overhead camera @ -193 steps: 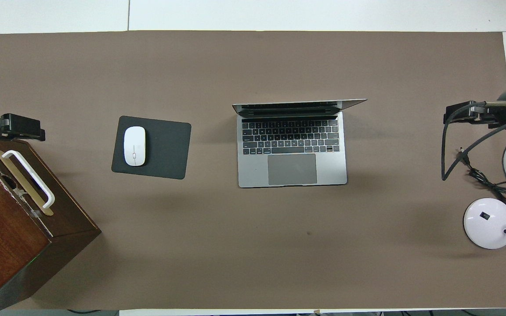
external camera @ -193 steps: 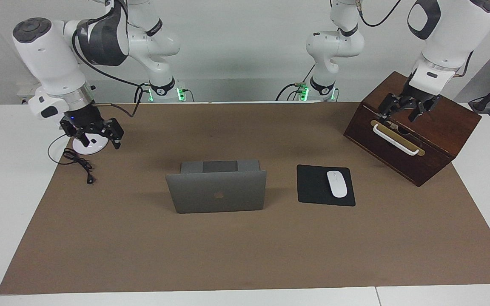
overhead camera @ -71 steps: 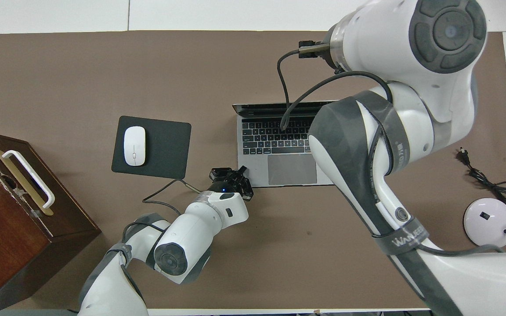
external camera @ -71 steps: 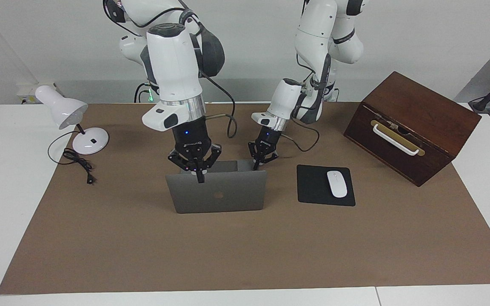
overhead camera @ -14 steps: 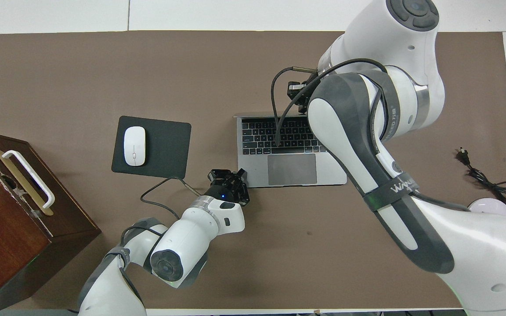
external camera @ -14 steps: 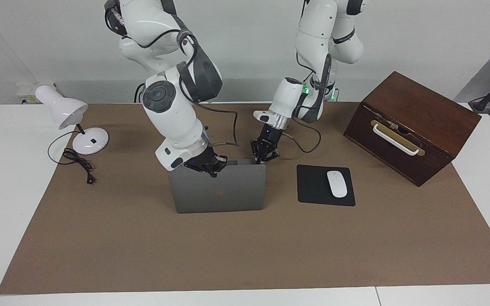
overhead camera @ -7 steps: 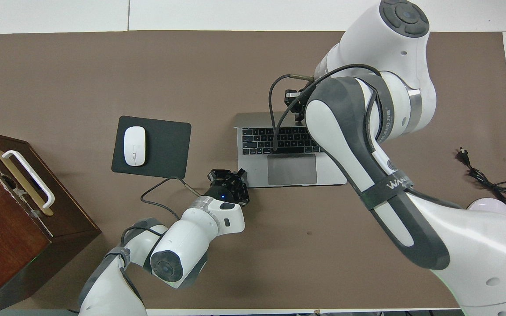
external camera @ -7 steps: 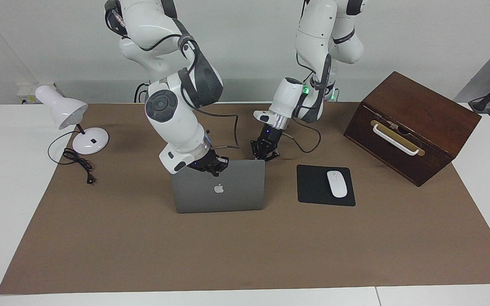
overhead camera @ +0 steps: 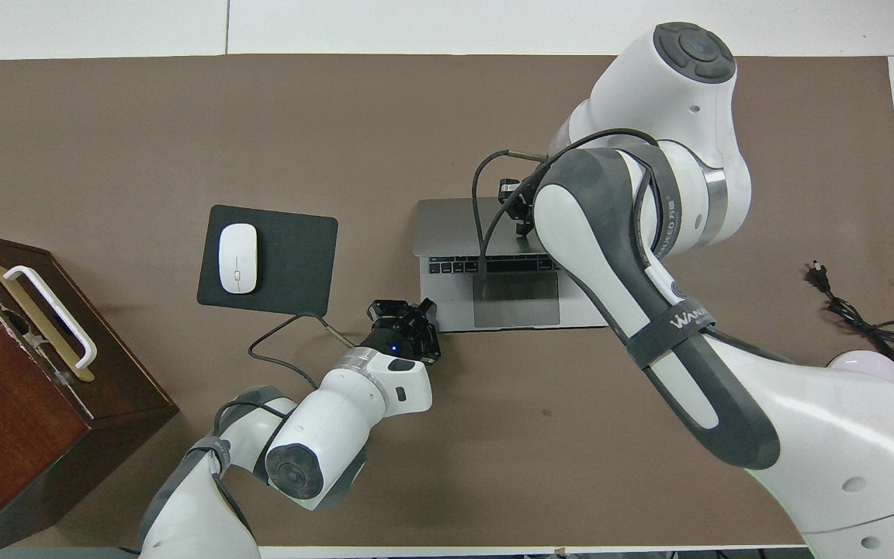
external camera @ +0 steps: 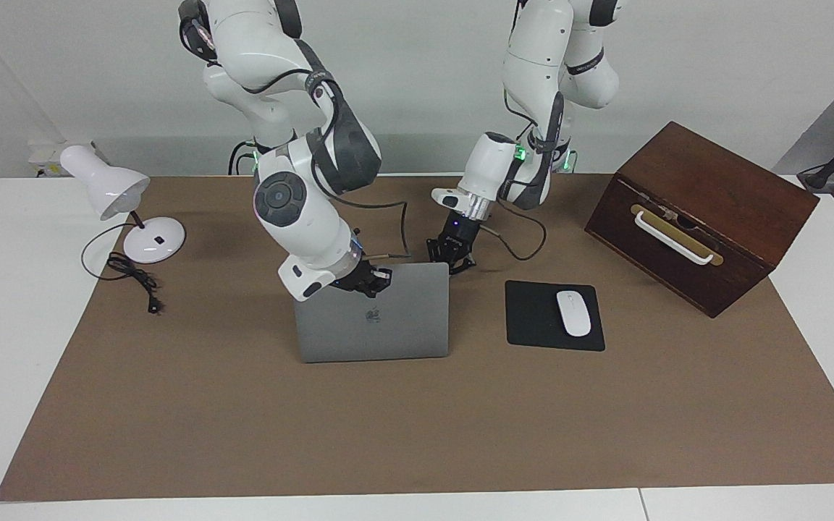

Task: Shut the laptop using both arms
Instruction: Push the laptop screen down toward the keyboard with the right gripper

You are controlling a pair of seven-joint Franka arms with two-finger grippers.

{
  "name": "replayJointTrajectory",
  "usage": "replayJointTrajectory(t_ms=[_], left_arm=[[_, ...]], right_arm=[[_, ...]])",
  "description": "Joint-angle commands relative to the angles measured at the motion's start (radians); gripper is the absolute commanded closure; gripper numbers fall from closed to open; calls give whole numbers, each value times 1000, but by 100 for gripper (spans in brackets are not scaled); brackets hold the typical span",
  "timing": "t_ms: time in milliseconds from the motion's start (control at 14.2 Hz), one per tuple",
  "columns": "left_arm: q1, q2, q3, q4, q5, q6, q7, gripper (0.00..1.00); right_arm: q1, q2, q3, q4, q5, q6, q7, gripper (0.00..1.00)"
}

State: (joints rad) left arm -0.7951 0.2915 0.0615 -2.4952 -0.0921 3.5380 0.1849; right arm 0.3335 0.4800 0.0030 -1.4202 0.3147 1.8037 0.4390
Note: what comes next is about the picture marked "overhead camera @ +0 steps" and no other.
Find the grey aluminium laptop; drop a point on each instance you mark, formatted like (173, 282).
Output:
(455, 225)

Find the dark brown wooden box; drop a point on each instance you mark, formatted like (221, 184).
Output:
(12, 404)

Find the white computer mouse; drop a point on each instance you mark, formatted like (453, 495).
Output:
(238, 258)

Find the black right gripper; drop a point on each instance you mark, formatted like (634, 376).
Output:
(517, 198)

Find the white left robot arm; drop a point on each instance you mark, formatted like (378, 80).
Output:
(323, 435)

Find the brown table mat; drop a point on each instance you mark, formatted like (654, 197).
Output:
(416, 116)

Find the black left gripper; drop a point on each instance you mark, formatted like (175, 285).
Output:
(393, 341)

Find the white desk lamp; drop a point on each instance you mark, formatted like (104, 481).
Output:
(870, 369)

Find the black mouse pad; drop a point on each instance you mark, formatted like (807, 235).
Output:
(299, 264)

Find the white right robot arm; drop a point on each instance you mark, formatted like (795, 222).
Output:
(664, 85)

